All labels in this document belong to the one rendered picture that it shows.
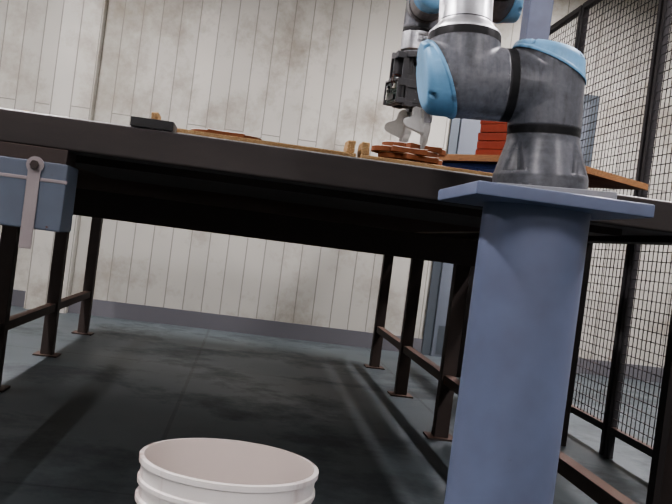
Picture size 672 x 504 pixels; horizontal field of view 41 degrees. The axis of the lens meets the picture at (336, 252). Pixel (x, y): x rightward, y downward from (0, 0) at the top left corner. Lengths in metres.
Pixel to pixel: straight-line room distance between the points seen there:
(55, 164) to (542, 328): 0.88
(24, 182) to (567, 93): 0.93
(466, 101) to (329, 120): 5.51
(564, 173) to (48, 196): 0.88
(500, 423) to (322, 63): 5.73
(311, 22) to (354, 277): 1.97
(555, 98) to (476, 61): 0.13
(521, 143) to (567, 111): 0.08
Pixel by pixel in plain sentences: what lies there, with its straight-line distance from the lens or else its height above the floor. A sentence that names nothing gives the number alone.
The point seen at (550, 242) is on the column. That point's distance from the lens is 1.39.
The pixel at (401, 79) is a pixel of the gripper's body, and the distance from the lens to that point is 1.92.
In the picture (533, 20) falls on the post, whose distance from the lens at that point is 3.88.
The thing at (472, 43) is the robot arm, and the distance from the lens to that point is 1.43.
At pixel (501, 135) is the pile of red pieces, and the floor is 1.13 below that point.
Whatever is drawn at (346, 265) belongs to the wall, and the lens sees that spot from 6.87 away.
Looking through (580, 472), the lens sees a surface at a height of 0.27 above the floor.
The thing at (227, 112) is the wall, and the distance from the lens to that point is 6.89.
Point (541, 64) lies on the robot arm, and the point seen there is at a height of 1.07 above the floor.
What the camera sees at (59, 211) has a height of 0.75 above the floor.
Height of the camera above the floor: 0.75
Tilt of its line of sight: level
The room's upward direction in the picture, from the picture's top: 7 degrees clockwise
